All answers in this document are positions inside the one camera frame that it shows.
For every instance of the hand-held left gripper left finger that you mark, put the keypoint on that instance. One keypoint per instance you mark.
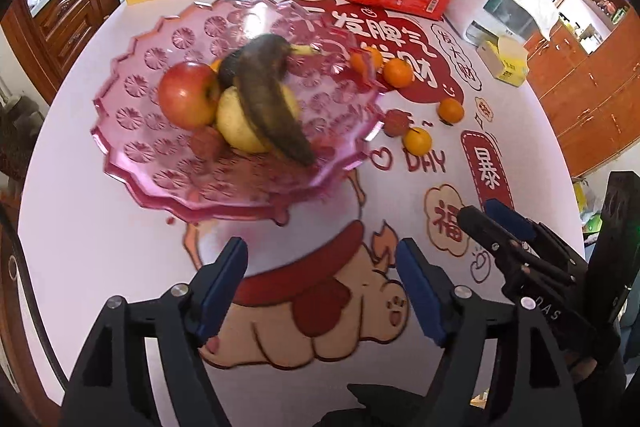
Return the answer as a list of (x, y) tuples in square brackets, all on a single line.
[(220, 292)]

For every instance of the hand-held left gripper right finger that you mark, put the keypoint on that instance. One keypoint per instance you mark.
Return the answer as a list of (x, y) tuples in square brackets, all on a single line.
[(420, 297)]

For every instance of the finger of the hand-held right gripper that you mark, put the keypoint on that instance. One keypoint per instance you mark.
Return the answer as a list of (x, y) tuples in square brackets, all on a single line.
[(510, 219), (485, 227)]

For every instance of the yellow tissue pack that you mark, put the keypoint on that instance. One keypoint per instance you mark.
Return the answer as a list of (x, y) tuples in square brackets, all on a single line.
[(505, 64)]

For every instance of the cardboard box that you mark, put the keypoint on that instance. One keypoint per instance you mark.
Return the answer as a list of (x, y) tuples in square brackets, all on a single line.
[(587, 207)]

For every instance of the spotted yellow pear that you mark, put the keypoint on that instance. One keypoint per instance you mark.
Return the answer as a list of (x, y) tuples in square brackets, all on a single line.
[(232, 124)]

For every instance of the wooden kitchen base cabinets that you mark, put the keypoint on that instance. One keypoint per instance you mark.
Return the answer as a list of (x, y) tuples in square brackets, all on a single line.
[(65, 12)]

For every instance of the red lychee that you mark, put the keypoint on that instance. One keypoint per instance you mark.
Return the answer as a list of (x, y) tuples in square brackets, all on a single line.
[(207, 142), (397, 123)]

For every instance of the pink glass fruit bowl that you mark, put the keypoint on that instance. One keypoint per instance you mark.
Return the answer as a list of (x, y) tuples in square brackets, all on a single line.
[(150, 132)]

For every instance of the wooden sideboard cabinet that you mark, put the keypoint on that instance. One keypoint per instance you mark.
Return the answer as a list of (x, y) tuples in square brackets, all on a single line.
[(590, 107)]

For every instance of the overripe brown banana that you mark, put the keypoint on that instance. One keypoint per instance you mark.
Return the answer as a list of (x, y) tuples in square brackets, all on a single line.
[(265, 107)]

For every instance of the red apple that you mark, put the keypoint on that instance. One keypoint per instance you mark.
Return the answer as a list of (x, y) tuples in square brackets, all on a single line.
[(187, 94)]

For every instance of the dark avocado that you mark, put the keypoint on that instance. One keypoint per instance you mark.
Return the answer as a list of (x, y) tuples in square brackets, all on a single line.
[(227, 69)]

